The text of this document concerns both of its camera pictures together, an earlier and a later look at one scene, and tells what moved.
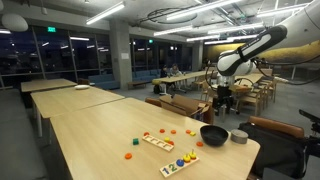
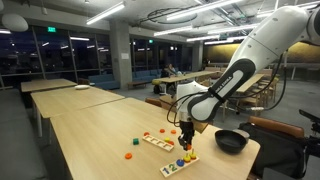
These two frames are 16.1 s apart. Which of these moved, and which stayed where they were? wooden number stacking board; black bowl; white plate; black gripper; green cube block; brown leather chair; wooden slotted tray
Moved: black bowl; black gripper
Stayed: green cube block; brown leather chair; wooden number stacking board; white plate; wooden slotted tray
